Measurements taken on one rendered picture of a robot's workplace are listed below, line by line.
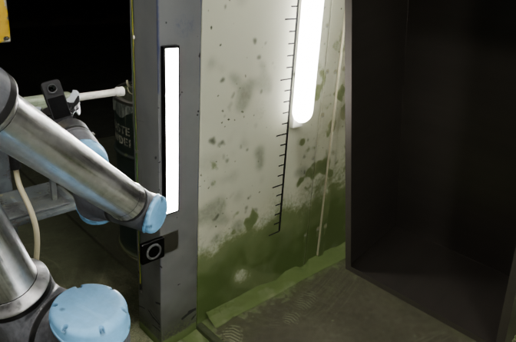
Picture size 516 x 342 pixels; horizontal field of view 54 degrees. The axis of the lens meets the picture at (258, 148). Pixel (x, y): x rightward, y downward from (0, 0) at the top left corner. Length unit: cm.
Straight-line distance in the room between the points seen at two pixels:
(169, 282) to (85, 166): 125
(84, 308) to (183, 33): 103
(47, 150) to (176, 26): 98
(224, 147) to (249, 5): 56
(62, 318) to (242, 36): 125
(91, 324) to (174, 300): 118
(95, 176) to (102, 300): 27
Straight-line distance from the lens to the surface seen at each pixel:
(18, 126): 83
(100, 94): 172
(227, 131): 202
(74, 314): 109
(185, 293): 223
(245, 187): 219
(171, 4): 176
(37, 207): 174
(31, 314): 115
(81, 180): 97
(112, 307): 110
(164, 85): 176
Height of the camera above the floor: 158
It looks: 21 degrees down
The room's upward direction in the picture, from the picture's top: 4 degrees clockwise
